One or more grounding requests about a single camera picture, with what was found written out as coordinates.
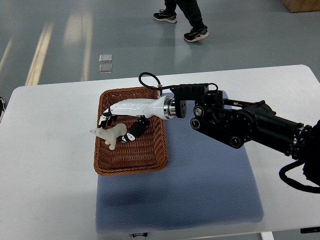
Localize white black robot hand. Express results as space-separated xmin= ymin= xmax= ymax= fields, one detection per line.
xmin=98 ymin=96 xmax=176 ymax=143

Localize white bear figurine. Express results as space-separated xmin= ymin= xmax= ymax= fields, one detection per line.
xmin=90 ymin=123 xmax=127 ymax=151

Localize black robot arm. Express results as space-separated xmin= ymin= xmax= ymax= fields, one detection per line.
xmin=169 ymin=83 xmax=320 ymax=193

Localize brown wicker basket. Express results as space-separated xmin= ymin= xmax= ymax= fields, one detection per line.
xmin=93 ymin=87 xmax=169 ymax=176

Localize lower clear floor tile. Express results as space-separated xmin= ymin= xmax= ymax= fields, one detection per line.
xmin=99 ymin=63 xmax=113 ymax=74

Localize clear floor tile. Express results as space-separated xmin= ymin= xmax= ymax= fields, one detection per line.
xmin=99 ymin=53 xmax=112 ymax=63
xmin=99 ymin=63 xmax=113 ymax=74

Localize upper clear floor tile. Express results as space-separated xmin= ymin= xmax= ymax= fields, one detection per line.
xmin=99 ymin=53 xmax=112 ymax=63

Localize blue quilted mat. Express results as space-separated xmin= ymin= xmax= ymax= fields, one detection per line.
xmin=96 ymin=101 xmax=264 ymax=234

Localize walking person's legs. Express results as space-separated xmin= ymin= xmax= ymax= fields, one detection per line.
xmin=153 ymin=0 xmax=210 ymax=43

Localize black white shoe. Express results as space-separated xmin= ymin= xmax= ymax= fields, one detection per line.
xmin=0 ymin=97 xmax=6 ymax=119

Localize wooden box corner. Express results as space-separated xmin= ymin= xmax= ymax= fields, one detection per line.
xmin=281 ymin=0 xmax=320 ymax=13

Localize black table control panel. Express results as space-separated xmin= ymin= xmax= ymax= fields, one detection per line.
xmin=300 ymin=226 xmax=320 ymax=234

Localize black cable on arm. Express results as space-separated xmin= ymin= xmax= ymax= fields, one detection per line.
xmin=138 ymin=72 xmax=163 ymax=97

